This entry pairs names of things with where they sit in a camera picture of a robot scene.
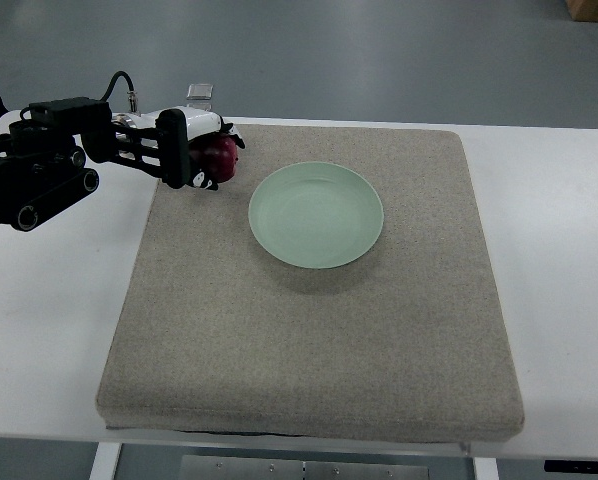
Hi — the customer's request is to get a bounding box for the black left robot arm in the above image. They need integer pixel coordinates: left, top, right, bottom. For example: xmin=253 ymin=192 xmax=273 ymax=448
xmin=0 ymin=90 xmax=192 ymax=232

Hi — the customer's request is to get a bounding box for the clear floor socket cover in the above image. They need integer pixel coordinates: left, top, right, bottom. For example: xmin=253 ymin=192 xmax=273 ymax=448
xmin=186 ymin=83 xmax=214 ymax=101

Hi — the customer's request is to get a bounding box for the light green plate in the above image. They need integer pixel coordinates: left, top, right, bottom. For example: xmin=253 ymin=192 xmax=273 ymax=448
xmin=248 ymin=162 xmax=384 ymax=269

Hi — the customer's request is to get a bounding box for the black table control panel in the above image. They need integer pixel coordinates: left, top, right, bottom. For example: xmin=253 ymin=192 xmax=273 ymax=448
xmin=544 ymin=459 xmax=598 ymax=475

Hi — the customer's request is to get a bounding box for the red apple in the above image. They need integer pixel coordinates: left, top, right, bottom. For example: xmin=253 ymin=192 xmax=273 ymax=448
xmin=189 ymin=133 xmax=238 ymax=184

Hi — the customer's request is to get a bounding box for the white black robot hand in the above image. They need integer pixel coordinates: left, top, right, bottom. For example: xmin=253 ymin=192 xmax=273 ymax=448
xmin=139 ymin=105 xmax=246 ymax=194

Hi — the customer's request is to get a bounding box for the beige square cushion mat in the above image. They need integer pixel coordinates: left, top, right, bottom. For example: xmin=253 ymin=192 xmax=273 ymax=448
xmin=96 ymin=125 xmax=524 ymax=443

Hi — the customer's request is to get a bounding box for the cardboard box corner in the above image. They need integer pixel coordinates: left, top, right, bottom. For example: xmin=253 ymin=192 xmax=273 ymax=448
xmin=566 ymin=0 xmax=598 ymax=23

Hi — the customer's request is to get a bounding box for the metal table base plate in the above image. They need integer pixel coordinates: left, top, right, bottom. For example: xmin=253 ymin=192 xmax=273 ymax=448
xmin=179 ymin=455 xmax=430 ymax=480

